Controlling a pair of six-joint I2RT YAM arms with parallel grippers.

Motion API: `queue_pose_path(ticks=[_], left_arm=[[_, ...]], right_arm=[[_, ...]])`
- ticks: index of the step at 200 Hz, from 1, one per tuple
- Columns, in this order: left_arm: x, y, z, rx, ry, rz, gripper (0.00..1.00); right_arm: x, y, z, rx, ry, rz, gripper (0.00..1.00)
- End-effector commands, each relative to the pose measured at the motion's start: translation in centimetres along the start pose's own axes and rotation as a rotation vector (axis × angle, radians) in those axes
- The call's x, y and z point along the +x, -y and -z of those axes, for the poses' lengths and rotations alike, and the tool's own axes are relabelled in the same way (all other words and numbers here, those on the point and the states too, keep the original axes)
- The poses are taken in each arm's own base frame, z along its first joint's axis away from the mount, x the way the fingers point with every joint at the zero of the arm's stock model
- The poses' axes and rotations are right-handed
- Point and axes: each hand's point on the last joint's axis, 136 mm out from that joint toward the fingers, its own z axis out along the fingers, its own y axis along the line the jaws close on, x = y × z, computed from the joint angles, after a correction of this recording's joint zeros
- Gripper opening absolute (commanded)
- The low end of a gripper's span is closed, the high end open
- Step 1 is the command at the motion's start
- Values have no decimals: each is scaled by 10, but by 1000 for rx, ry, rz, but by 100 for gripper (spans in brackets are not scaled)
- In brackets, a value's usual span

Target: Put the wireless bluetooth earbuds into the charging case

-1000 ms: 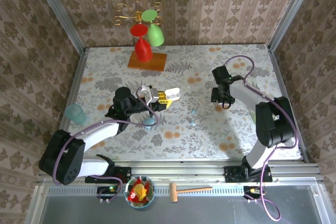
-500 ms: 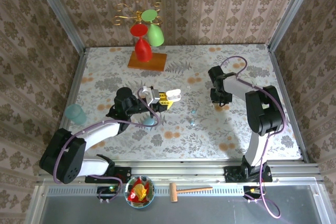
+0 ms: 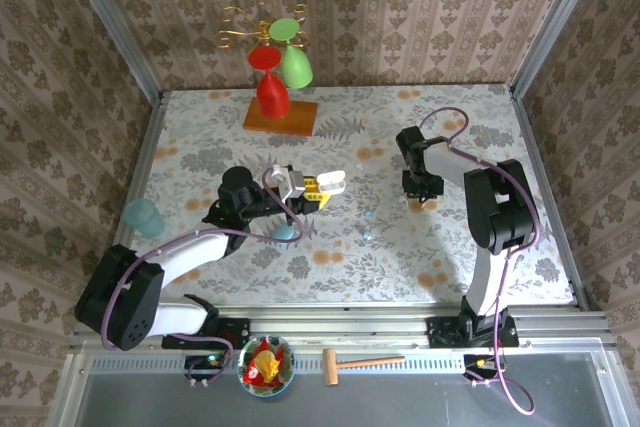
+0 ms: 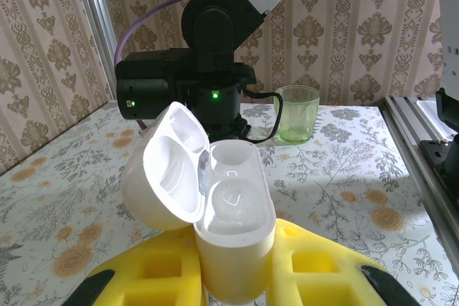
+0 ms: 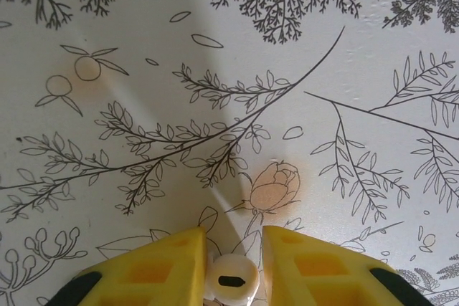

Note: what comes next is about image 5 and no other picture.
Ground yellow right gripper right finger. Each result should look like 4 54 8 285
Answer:
261 226 437 306

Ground white wireless earbud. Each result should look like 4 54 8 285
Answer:
204 244 260 305

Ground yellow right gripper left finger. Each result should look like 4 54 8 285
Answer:
46 226 208 306

